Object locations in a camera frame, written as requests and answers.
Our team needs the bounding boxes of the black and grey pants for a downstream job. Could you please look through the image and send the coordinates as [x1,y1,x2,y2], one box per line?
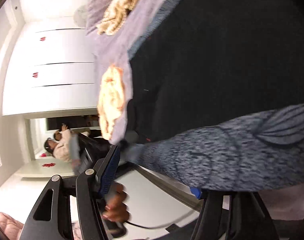
[123,0,304,191]

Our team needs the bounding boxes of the operator left hand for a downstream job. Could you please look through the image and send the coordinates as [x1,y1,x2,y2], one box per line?
[102,183,130,223]

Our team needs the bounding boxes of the operator in pink fleece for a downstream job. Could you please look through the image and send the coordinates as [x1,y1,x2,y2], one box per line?
[44,125,81,169]

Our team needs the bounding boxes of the person in dark clothes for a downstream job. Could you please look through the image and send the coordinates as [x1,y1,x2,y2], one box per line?
[54,124,73,142]

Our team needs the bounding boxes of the orange peach cloth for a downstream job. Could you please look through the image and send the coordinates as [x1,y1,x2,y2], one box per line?
[97,65,125,140]

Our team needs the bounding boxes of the white wardrobe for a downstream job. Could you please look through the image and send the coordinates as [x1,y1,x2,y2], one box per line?
[2,18,98,116]

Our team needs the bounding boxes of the lavender embossed bed blanket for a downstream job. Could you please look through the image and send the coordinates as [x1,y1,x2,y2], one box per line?
[85,0,200,145]

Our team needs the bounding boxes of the beige striped garment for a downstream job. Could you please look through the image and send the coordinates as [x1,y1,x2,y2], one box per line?
[96,0,139,36]

